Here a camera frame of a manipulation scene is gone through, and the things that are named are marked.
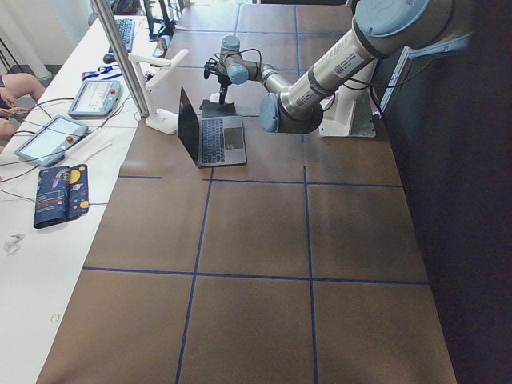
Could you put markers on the space pattern pencil case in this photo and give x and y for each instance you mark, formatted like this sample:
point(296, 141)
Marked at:
point(62, 195)

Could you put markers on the white computer mouse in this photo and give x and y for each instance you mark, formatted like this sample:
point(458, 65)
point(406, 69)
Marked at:
point(215, 97)

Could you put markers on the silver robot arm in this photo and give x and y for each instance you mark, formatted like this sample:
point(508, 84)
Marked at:
point(379, 28)

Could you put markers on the near teach pendant tablet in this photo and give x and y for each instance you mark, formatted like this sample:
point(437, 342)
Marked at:
point(49, 144)

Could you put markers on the black keyboard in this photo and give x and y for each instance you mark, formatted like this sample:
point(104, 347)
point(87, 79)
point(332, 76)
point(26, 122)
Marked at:
point(126, 28)

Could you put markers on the black mouse pad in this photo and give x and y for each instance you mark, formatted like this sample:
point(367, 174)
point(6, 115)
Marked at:
point(216, 110)

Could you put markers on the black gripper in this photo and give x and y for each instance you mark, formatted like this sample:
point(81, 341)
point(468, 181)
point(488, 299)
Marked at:
point(224, 82)

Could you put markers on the teach pendant tablet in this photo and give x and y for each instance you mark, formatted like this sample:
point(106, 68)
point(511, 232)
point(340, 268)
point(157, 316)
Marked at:
point(95, 99)
point(49, 144)

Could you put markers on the grey laptop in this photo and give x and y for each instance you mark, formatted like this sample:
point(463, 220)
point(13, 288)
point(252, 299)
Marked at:
point(216, 141)

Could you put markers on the brown paper table cover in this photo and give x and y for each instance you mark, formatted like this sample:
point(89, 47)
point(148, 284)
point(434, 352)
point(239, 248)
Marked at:
point(300, 266)

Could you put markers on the far teach pendant tablet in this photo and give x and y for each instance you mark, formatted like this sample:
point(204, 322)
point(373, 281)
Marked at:
point(95, 99)

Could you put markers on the aluminium frame post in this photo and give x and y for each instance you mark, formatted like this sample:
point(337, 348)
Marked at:
point(106, 18)

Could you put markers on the white pillar mount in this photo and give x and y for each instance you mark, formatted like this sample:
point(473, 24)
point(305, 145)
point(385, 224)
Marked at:
point(349, 112)

